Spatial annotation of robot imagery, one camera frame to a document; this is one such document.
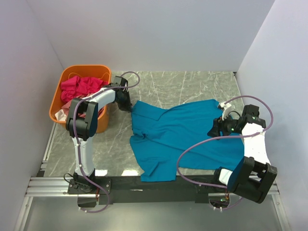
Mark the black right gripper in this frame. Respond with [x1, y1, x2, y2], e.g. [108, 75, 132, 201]
[207, 111, 242, 140]

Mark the blue t shirt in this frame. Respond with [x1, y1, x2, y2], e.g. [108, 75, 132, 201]
[130, 99, 244, 182]

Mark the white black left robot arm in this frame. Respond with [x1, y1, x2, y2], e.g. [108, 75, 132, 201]
[65, 76, 132, 193]

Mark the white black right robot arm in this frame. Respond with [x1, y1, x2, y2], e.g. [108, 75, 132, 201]
[207, 103, 277, 204]

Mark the orange plastic laundry basket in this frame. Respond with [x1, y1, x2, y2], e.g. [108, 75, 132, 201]
[49, 64, 112, 128]

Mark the magenta t shirt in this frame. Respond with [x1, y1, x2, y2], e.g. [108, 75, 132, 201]
[60, 75, 108, 103]

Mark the dusty pink t shirt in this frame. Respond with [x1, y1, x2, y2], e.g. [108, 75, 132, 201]
[62, 95, 106, 120]

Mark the white cloth in basket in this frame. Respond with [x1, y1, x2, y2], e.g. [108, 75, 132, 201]
[55, 109, 67, 122]

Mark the black base crossbeam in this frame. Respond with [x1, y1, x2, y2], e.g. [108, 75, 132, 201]
[67, 176, 226, 205]

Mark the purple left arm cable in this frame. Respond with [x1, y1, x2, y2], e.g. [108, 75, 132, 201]
[72, 71, 141, 214]

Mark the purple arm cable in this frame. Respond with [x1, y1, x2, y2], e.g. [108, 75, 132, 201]
[177, 95, 274, 210]
[72, 71, 141, 214]

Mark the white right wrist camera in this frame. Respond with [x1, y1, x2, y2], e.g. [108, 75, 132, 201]
[218, 102, 233, 120]

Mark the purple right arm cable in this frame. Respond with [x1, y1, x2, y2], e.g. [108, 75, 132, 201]
[177, 95, 274, 210]

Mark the aluminium frame rail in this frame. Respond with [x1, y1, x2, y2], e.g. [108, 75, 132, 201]
[13, 120, 293, 231]

